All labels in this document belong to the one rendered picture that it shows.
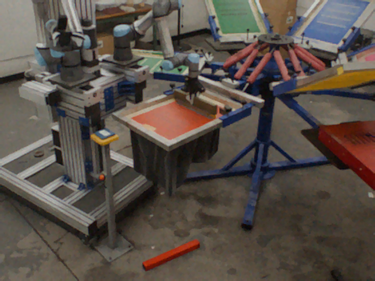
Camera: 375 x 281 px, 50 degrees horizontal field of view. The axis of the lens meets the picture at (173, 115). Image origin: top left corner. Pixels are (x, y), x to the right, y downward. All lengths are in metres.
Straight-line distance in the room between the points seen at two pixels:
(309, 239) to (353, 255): 0.32
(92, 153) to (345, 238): 2.05
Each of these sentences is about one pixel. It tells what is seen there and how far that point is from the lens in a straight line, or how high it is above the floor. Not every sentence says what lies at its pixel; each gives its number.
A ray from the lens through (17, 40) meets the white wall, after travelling 6.21.
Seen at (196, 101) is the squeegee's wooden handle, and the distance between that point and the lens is 2.81.
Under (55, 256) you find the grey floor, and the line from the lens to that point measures 3.16.
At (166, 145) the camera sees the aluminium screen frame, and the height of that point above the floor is 0.99.
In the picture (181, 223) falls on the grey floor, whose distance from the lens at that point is 3.31.
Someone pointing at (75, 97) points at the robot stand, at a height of 1.16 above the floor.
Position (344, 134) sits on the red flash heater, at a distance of 2.47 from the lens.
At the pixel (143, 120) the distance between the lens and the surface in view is 2.72.
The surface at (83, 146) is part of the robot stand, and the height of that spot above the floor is 0.61.
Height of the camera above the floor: 2.21
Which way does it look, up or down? 27 degrees down
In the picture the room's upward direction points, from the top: 1 degrees clockwise
